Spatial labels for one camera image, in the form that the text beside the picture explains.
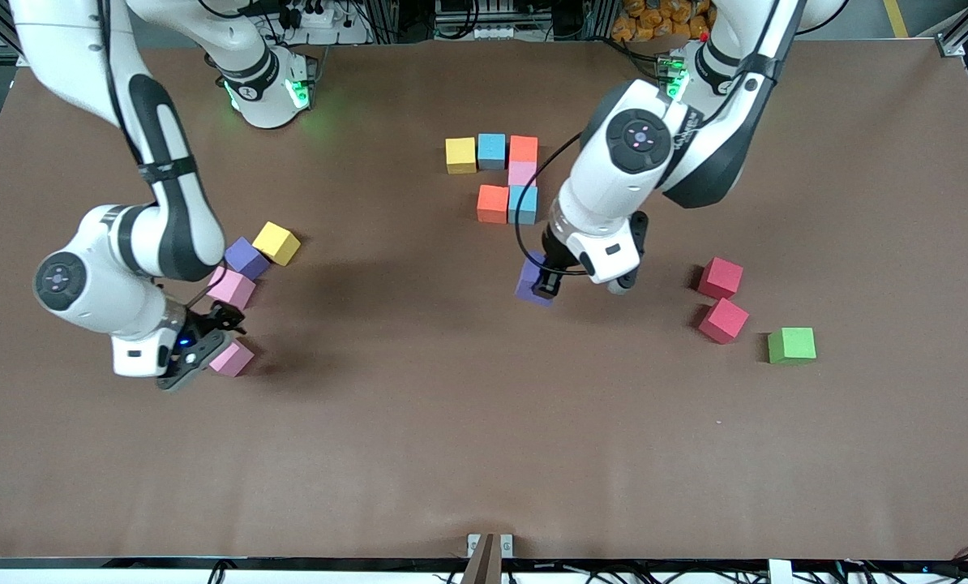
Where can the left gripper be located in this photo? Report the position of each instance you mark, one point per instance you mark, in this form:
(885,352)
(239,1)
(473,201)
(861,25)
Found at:
(554,261)

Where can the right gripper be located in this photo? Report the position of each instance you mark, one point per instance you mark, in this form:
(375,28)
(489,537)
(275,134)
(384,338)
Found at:
(205,328)

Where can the purple foam cube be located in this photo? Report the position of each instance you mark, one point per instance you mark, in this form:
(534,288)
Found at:
(249,258)
(526,284)

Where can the pink foam cube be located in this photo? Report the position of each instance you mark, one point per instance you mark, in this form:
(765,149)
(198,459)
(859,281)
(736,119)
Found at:
(237,359)
(521,173)
(233,289)

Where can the blue foam cube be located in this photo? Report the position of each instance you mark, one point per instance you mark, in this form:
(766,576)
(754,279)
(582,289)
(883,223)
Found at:
(491,151)
(523,204)

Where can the orange foam cube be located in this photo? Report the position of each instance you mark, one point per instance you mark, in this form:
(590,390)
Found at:
(493,203)
(523,149)

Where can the yellow foam cube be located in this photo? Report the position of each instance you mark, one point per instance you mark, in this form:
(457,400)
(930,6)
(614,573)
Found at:
(276,242)
(461,155)

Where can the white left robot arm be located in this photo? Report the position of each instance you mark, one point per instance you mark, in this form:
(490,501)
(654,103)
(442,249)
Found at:
(614,186)

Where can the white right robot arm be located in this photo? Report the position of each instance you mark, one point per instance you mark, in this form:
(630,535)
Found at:
(103,235)

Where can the red foam cube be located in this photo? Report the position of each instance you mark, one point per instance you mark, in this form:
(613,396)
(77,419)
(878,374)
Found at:
(724,320)
(721,278)

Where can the green foam cube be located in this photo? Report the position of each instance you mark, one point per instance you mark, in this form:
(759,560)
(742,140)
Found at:
(792,345)

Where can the pile of orange fruit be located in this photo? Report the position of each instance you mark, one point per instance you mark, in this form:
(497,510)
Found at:
(662,20)

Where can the white power strip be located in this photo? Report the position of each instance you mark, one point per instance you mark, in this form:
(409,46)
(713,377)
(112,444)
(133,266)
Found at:
(318,16)

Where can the small white box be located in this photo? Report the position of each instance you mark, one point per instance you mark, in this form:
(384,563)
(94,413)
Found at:
(780,572)

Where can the metal table edge bracket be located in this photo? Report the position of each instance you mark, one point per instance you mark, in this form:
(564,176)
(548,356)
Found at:
(473,542)

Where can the brown post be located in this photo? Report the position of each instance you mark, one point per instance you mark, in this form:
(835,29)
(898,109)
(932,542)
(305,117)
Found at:
(484,568)

